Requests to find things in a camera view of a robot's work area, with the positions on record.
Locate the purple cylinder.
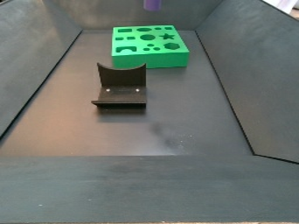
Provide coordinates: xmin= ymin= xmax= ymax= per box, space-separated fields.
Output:
xmin=144 ymin=0 xmax=162 ymax=11

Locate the green shape sorter board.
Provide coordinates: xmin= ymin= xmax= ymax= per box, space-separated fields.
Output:
xmin=111 ymin=25 xmax=190 ymax=68

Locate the black curved stand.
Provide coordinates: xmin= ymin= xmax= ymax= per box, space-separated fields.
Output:
xmin=91 ymin=64 xmax=147 ymax=107

